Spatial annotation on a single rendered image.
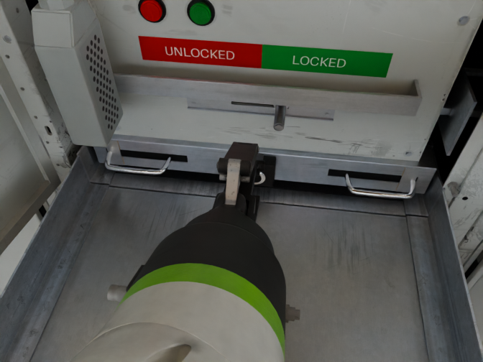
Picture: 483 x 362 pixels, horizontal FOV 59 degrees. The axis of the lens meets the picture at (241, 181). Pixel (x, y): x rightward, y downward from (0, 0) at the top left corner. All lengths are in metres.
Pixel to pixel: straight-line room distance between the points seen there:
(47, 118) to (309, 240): 0.43
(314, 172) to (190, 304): 0.52
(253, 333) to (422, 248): 0.52
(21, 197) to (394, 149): 0.59
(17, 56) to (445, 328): 0.65
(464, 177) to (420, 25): 0.23
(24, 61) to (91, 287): 0.31
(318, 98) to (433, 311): 0.32
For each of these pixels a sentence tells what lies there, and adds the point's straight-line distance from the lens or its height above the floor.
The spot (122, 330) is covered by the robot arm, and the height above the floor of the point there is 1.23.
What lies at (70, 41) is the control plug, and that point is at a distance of 0.49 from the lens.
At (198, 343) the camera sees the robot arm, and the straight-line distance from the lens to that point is 0.16.
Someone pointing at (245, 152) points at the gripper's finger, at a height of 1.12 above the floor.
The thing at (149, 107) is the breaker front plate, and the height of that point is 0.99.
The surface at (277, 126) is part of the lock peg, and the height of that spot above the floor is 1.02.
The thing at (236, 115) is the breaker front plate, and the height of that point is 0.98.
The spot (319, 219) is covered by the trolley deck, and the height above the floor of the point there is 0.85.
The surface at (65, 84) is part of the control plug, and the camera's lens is 0.53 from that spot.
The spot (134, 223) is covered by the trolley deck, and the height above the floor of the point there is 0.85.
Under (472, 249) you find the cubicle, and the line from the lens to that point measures 0.82.
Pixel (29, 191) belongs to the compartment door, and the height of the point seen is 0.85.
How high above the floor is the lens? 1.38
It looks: 48 degrees down
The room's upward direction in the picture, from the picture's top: straight up
